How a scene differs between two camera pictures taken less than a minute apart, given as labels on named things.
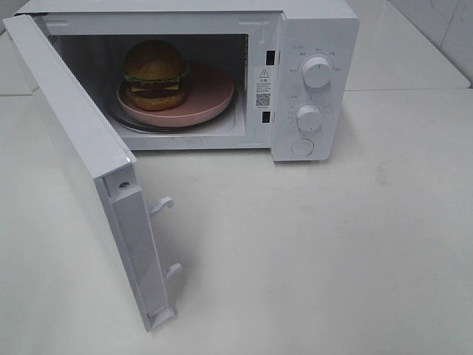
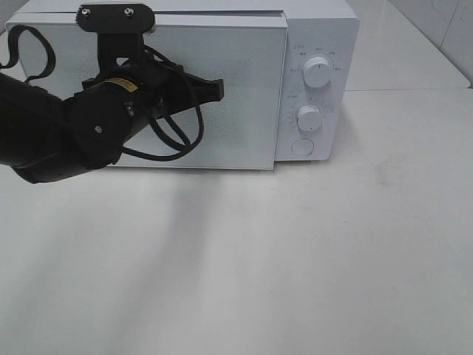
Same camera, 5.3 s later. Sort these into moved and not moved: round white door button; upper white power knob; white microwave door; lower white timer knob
Moved: white microwave door
Not moved: upper white power knob; round white door button; lower white timer knob
